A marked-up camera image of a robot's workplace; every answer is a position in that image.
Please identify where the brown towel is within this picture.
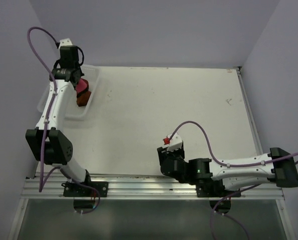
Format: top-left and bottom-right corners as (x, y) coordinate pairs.
(76, 90), (91, 107)

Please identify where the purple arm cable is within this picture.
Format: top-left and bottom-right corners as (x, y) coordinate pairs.
(170, 121), (298, 240)
(28, 26), (62, 193)

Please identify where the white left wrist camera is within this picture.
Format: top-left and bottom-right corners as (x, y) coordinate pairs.
(56, 38), (73, 49)

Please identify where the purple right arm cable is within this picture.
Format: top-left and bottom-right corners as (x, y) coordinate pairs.
(170, 121), (298, 240)

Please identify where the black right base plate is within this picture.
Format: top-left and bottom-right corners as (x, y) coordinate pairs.
(196, 184), (234, 198)

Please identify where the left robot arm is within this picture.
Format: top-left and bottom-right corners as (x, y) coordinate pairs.
(26, 40), (93, 197)

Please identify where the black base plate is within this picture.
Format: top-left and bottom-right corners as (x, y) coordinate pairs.
(61, 181), (109, 198)
(196, 184), (234, 198)

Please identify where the white plastic basket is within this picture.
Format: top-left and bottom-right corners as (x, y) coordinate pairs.
(37, 65), (101, 128)

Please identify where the pink towel black trim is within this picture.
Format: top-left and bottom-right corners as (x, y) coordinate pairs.
(75, 78), (89, 98)

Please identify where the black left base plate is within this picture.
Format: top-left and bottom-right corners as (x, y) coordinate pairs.
(61, 181), (109, 198)

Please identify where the aluminium mounting rail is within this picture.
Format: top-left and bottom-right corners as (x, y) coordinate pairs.
(21, 174), (284, 200)

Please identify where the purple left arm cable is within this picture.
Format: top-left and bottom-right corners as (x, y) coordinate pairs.
(28, 26), (62, 193)

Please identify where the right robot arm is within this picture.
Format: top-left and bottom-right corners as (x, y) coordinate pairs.
(157, 143), (298, 197)

